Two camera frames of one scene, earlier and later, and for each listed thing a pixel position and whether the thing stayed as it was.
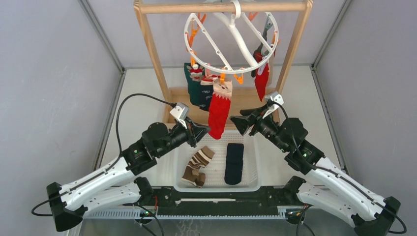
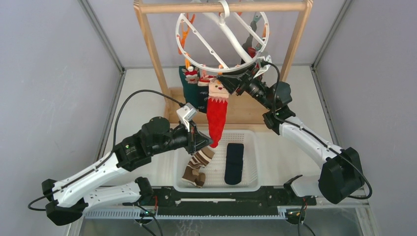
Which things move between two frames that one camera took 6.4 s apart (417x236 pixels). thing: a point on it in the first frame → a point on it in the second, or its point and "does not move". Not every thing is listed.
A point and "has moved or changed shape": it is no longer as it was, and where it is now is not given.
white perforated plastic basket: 215,170 does not move
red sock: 220,108 has moved or changed shape
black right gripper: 251,117 → 232,83
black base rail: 168,202 does not move
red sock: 261,80 has moved or changed shape
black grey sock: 258,51 → 248,44
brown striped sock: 200,160 does not move
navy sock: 234,163 does not move
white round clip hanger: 238,44 → 221,22
